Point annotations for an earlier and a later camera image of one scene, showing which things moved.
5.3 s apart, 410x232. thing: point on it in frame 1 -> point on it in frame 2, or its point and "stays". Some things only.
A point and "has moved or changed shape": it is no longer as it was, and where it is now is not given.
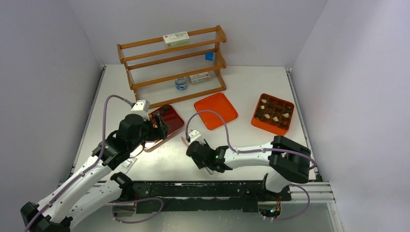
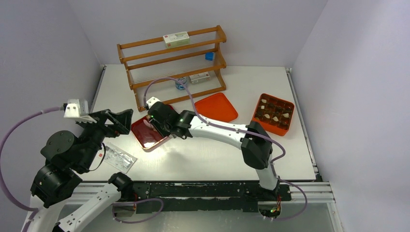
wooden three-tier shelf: [161, 76] stays
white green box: [176, 39] stays
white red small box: [200, 77] stays
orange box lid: [219, 104] stays
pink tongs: [209, 170] has moved or changed shape
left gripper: [156, 133] -> [122, 122]
